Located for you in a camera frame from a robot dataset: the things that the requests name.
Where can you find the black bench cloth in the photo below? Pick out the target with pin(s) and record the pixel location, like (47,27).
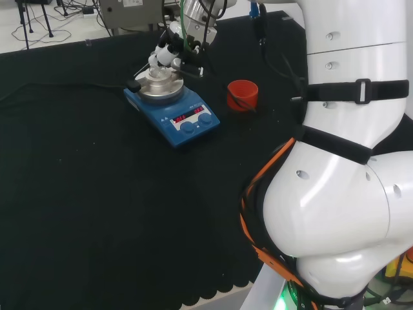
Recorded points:
(113,193)

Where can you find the thin glass rod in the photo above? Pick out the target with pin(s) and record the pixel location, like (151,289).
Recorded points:
(141,70)

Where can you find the grey metal box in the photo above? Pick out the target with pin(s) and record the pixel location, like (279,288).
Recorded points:
(129,13)

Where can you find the yellow stop button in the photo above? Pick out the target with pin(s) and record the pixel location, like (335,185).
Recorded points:
(400,268)

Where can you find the heater with blue base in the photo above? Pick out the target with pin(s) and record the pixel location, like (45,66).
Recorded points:
(175,109)

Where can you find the black tripod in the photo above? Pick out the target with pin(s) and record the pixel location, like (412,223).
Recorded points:
(29,19)

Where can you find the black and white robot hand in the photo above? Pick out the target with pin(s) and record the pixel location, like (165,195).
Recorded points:
(169,48)

